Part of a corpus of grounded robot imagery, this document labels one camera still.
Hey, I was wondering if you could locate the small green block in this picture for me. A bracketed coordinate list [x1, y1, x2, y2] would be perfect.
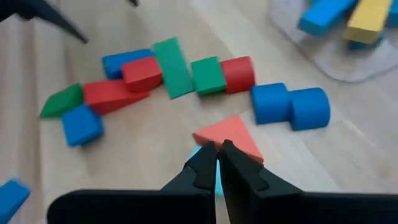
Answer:
[190, 55, 228, 96]

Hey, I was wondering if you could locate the cyan square block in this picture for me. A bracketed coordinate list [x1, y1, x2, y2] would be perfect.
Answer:
[188, 144, 224, 198]

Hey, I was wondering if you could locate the orange triangle block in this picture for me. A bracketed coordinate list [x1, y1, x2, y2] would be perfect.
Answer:
[192, 114, 265, 165]

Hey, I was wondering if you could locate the blue cylinder block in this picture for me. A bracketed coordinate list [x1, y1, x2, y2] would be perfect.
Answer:
[250, 82, 293, 125]
[289, 86, 331, 131]

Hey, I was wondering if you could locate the small clear plastic bin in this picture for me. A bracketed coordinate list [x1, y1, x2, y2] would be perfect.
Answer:
[269, 0, 398, 83]

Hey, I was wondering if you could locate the red cylinder block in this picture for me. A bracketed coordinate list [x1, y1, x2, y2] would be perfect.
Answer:
[220, 55, 256, 95]

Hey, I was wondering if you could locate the small blue cube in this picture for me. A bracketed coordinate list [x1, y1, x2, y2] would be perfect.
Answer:
[61, 104, 105, 148]

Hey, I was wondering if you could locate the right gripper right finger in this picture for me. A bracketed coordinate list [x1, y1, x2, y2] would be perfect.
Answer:
[218, 139, 398, 224]

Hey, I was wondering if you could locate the green wedge block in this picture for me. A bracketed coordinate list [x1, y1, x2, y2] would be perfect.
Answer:
[39, 83, 85, 119]

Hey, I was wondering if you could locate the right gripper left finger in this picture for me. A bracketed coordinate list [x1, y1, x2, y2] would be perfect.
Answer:
[46, 141, 218, 224]

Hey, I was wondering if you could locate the small red block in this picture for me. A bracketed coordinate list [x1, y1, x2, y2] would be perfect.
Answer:
[120, 55, 163, 93]

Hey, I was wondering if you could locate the green flat plank block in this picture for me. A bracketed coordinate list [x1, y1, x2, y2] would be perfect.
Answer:
[152, 36, 196, 100]

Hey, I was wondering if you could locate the blue wedge block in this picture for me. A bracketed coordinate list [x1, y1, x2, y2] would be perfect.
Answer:
[0, 179, 31, 224]

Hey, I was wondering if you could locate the long dark blue block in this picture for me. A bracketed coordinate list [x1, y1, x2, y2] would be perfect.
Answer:
[297, 0, 359, 37]

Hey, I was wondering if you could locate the medium blue block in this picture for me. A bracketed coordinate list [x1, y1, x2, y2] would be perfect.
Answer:
[101, 48, 156, 80]

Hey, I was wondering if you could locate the red wedge block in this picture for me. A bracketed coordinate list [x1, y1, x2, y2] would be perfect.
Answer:
[83, 79, 150, 116]

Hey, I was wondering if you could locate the long yellow block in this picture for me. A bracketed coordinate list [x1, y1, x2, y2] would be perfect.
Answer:
[343, 0, 393, 45]

